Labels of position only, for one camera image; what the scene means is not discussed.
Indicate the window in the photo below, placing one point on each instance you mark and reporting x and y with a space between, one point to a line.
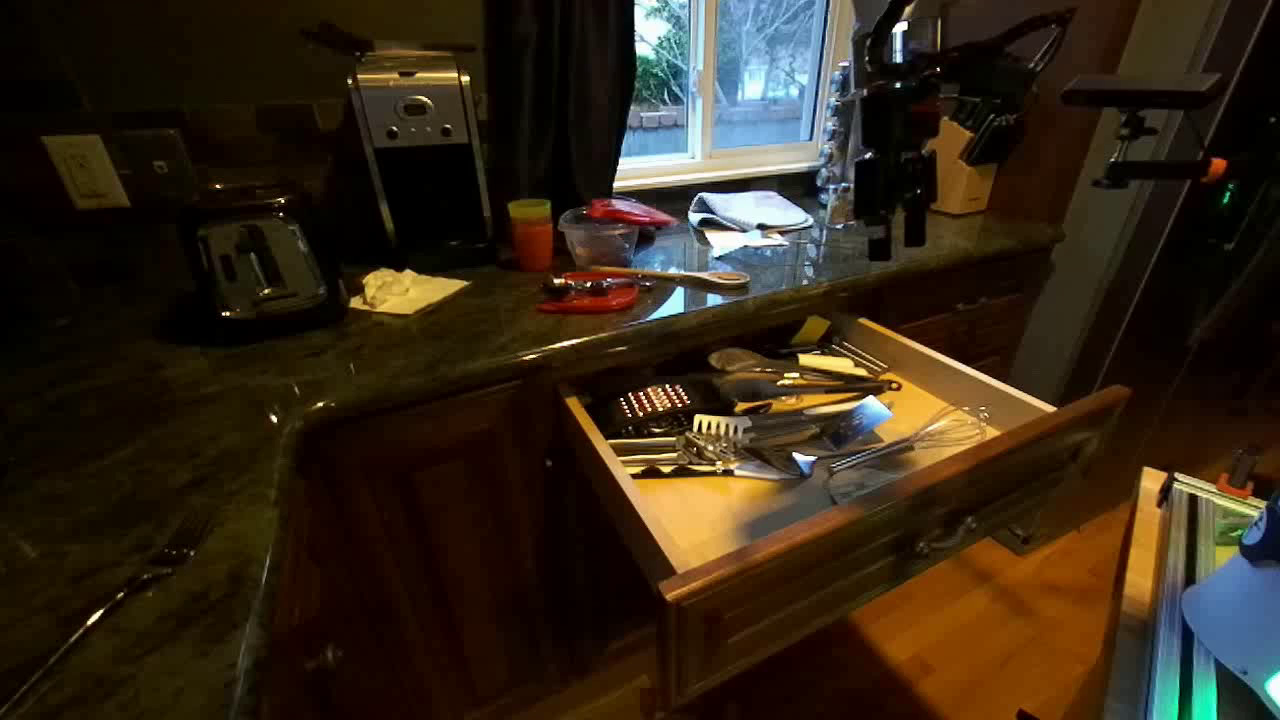
729 91

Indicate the open wooden drawer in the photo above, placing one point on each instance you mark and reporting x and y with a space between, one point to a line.
750 565

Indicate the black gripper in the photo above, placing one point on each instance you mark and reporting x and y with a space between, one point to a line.
894 179

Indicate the white paper napkin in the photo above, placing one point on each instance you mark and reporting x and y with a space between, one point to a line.
403 289

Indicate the silver coffee maker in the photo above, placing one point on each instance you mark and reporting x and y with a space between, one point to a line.
420 144

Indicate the metal slotted turner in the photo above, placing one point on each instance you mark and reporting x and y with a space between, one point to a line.
757 431

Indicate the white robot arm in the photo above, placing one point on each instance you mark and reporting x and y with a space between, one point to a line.
910 82

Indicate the black toaster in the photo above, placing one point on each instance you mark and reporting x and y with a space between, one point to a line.
254 260

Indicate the dark wooden cabinet door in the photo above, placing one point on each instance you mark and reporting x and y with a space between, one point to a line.
411 573

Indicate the black slotted spatula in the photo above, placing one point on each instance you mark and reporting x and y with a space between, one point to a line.
656 405

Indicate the orange plastic cup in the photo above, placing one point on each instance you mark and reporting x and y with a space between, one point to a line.
535 235

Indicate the red cloth on counter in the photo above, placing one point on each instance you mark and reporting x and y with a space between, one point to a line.
589 295

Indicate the wooden knife block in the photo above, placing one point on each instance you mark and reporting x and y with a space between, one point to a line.
961 167

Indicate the white papers by window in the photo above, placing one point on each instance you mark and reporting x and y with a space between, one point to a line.
747 216

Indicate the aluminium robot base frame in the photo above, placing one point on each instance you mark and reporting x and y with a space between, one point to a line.
1198 631

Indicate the wall outlet plate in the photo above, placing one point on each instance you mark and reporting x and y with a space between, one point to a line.
87 170

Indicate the dark curtain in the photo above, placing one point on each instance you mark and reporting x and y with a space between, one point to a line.
559 91

